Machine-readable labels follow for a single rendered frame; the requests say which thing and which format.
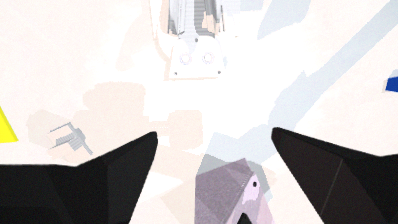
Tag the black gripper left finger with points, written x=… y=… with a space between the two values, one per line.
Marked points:
x=104 y=190

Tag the blue flat bar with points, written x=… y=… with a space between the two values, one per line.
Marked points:
x=392 y=84

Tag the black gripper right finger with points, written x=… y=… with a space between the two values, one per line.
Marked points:
x=344 y=185

